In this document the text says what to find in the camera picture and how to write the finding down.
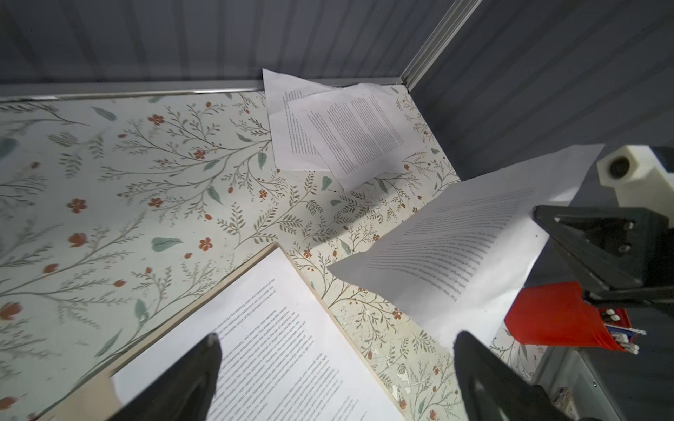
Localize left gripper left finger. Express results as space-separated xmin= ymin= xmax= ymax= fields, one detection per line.
xmin=111 ymin=333 xmax=222 ymax=421

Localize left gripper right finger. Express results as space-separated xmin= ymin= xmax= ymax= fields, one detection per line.
xmin=454 ymin=332 xmax=568 ymax=420

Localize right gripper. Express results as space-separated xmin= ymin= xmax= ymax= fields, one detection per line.
xmin=533 ymin=145 xmax=673 ymax=317

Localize beige paper folder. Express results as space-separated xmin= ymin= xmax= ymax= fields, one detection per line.
xmin=45 ymin=245 xmax=398 ymax=420

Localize printed paper sheet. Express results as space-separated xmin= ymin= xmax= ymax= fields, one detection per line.
xmin=112 ymin=248 xmax=402 ymax=420
xmin=330 ymin=145 xmax=602 ymax=349
xmin=263 ymin=69 xmax=423 ymax=191

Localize red pen cup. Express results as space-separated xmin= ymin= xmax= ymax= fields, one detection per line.
xmin=505 ymin=282 xmax=645 ymax=352

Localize floral table mat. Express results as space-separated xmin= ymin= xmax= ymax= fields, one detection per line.
xmin=1 ymin=86 xmax=465 ymax=420

